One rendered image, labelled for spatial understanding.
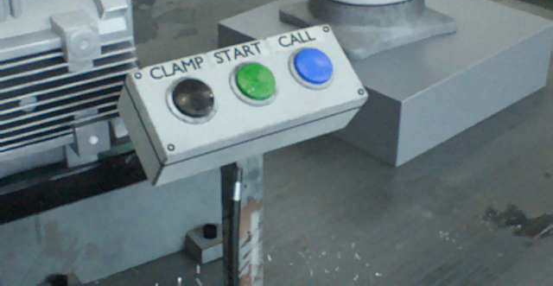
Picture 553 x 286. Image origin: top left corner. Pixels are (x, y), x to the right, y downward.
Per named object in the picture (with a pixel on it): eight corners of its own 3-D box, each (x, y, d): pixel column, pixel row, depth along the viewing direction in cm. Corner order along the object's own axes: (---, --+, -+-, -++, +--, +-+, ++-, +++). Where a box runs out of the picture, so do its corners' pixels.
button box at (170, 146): (150, 190, 61) (167, 156, 57) (113, 105, 63) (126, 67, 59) (346, 129, 69) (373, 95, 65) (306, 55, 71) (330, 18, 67)
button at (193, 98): (178, 131, 59) (184, 118, 58) (161, 95, 60) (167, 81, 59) (216, 120, 61) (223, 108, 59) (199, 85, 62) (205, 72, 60)
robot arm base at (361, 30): (362, -18, 132) (363, -53, 129) (460, 30, 116) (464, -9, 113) (260, 8, 124) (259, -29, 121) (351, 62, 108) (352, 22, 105)
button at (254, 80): (240, 113, 62) (248, 101, 60) (223, 79, 63) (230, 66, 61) (276, 103, 63) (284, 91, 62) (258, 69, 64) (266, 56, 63)
